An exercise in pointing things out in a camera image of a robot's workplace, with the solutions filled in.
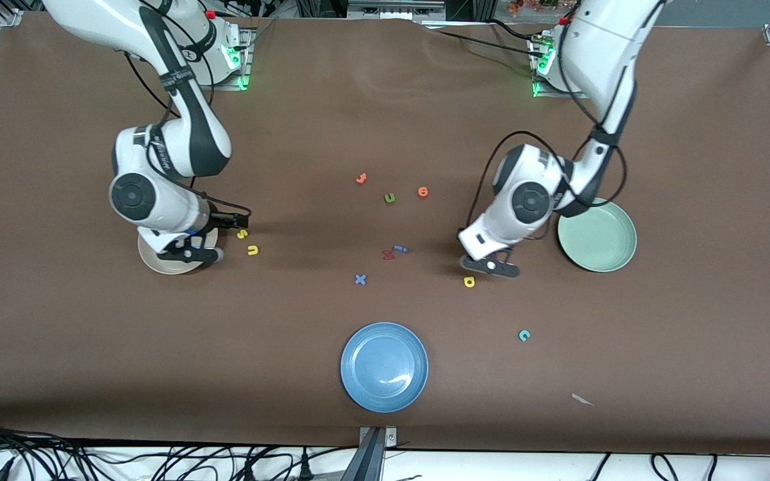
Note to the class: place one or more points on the grey equipment box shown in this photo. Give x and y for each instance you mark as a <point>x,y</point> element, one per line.
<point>392,8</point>

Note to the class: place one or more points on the grey metal clamp bracket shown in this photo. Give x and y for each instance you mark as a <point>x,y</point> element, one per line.
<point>390,437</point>

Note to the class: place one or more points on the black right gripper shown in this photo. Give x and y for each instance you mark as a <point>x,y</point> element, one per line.
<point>218,220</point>

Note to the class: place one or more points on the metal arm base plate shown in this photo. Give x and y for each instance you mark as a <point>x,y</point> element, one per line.
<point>545,93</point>
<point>246,60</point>

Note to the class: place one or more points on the pale green plate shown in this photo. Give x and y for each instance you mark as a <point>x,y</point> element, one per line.
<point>599,237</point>

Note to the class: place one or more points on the beige brown plate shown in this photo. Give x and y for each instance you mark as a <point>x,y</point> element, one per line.
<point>171,267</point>

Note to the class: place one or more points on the brown table cover sheet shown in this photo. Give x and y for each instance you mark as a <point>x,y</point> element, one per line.
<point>91,334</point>

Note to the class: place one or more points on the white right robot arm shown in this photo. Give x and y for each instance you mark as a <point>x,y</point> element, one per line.
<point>104,27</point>

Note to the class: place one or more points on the white paper scrap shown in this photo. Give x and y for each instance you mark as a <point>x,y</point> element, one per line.
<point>582,399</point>

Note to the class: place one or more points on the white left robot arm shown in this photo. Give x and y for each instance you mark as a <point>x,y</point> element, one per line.
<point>605,53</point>

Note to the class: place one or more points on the blue plate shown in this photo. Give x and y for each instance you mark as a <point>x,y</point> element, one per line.
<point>385,367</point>

